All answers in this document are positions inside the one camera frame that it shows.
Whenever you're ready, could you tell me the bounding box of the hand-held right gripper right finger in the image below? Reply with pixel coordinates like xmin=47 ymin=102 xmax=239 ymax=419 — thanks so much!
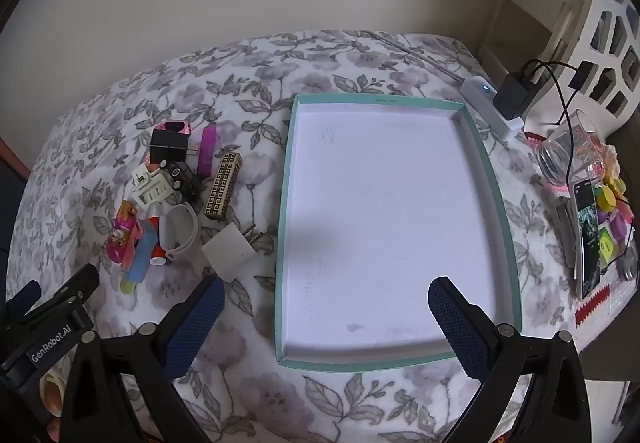
xmin=427 ymin=276 xmax=593 ymax=443

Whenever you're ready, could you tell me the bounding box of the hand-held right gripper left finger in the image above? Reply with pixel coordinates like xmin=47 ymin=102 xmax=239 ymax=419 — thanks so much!
xmin=65 ymin=277 xmax=227 ymax=443

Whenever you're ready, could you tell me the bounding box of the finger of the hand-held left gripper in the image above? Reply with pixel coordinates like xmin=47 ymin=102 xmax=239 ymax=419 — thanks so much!
xmin=0 ymin=279 xmax=42 ymax=324
xmin=20 ymin=264 xmax=100 ymax=324

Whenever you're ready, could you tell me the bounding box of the pink toy figure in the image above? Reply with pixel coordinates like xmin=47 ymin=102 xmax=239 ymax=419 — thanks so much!
xmin=105 ymin=200 xmax=143 ymax=271

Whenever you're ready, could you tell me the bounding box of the red glue bottle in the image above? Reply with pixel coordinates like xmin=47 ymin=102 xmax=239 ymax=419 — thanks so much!
xmin=149 ymin=203 xmax=168 ymax=268

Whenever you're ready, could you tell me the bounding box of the teal-rimmed white box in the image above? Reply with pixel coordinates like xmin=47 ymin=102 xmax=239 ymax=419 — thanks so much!
xmin=274 ymin=93 xmax=523 ymax=373

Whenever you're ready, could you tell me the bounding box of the pink smartwatch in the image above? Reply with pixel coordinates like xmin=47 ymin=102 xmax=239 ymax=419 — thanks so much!
xmin=152 ymin=120 xmax=192 ymax=136

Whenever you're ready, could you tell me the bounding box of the person's left hand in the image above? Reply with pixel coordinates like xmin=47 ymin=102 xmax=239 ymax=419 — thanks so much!
xmin=39 ymin=368 xmax=68 ymax=429

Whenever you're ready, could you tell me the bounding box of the blue orange correction tape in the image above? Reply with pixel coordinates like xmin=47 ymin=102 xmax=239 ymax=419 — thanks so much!
xmin=120 ymin=218 xmax=162 ymax=295

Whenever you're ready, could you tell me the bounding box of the white charger plug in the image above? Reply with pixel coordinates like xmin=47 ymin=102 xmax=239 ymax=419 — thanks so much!
xmin=201 ymin=223 xmax=263 ymax=283

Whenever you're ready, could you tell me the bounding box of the white wristband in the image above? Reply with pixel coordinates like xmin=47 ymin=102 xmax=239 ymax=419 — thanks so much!
xmin=159 ymin=204 xmax=201 ymax=265

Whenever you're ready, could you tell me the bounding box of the white hair claw clip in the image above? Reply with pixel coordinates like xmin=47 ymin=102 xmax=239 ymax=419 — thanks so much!
xmin=131 ymin=164 xmax=181 ymax=211

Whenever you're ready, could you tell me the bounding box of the red white trimmed cloth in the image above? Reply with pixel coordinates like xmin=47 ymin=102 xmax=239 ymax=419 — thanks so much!
xmin=574 ymin=283 xmax=636 ymax=329

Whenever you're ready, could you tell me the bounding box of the brown wooden board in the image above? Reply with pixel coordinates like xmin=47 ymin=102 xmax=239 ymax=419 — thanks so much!
xmin=0 ymin=137 xmax=32 ymax=176

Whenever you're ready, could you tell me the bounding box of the black toy car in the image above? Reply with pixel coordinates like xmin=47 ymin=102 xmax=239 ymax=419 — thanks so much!
xmin=165 ymin=160 xmax=206 ymax=204

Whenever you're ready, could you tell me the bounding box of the smartphone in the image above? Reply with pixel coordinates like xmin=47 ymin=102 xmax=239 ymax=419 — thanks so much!
xmin=570 ymin=178 xmax=603 ymax=301

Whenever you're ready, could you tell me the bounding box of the black charger plug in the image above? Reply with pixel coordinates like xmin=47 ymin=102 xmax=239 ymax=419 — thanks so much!
xmin=149 ymin=129 xmax=198 ymax=164

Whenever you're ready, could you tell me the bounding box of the pile of colourful toy blocks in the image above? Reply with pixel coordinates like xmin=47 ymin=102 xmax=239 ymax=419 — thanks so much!
xmin=595 ymin=143 xmax=640 ymax=284

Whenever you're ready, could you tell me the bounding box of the clear glass cup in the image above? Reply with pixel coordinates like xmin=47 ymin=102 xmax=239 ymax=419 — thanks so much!
xmin=537 ymin=109 xmax=608 ymax=186

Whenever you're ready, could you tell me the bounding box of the white power strip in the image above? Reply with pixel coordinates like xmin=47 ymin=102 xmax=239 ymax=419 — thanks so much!
xmin=462 ymin=77 xmax=525 ymax=140

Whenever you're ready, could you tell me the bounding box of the black power adapter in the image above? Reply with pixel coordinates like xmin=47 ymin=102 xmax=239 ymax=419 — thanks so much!
xmin=493 ymin=72 xmax=538 ymax=121

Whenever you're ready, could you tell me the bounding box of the floral fleece blanket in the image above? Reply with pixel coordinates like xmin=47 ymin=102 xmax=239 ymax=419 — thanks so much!
xmin=5 ymin=29 xmax=626 ymax=443

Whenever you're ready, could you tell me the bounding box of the white lattice basket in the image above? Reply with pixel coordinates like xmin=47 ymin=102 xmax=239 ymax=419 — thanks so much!
xmin=565 ymin=0 xmax=640 ymax=124

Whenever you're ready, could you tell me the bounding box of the white wooden rack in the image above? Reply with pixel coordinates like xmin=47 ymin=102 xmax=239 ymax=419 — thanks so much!
xmin=475 ymin=0 xmax=586 ymax=74

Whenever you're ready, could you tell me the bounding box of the white cable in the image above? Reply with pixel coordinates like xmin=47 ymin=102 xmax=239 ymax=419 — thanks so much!
xmin=370 ymin=30 xmax=468 ymax=84

